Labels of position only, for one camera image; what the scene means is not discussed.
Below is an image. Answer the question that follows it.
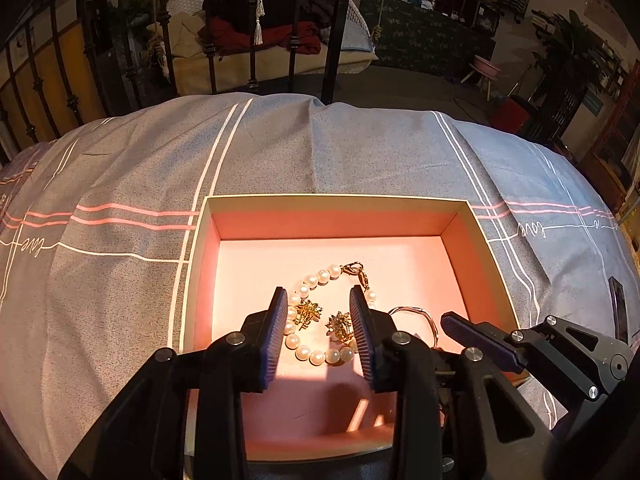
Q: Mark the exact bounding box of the gold flower brooch cluster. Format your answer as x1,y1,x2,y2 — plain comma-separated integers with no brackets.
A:
293,299,355,344

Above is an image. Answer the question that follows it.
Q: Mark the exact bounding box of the thin silver bangle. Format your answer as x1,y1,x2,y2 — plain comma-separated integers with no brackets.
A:
388,306,440,348

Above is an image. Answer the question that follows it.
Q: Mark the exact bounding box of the open pink-lined cardboard box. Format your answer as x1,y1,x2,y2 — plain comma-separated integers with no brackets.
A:
180,194,518,462

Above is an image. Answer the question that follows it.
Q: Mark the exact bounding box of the black smartphone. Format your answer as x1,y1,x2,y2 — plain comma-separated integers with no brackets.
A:
608,276,629,344

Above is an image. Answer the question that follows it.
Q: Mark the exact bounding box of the grey striped bed cover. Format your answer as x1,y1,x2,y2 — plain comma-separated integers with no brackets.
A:
1,93,639,479

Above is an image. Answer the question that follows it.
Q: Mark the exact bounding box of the pink stool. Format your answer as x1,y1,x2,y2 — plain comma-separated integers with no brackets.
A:
460,55,500,101

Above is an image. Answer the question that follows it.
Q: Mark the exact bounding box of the red cloth on chair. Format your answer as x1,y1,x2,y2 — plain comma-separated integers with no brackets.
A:
198,18,321,56

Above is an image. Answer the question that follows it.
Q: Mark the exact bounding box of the white wicker hanging chair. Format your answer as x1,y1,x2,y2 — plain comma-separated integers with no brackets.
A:
164,0,380,97

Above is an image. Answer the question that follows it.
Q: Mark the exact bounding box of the dark green patterned sofa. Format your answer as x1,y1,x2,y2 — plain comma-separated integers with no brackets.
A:
358,0,496,79

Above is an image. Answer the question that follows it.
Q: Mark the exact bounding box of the pearl bead bracelet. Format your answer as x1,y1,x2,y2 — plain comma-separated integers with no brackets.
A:
282,261,379,366

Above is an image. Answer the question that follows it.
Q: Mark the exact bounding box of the white tassel cord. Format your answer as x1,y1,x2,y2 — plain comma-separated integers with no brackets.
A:
252,0,266,47

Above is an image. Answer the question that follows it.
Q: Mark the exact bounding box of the black iron bed frame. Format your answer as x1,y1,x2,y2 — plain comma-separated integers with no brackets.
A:
1,0,373,159

